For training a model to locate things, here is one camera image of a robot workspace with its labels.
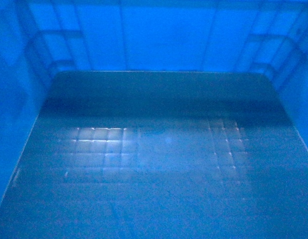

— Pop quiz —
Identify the blue plastic crate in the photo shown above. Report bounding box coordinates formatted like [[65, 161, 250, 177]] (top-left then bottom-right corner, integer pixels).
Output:
[[0, 0, 308, 239]]

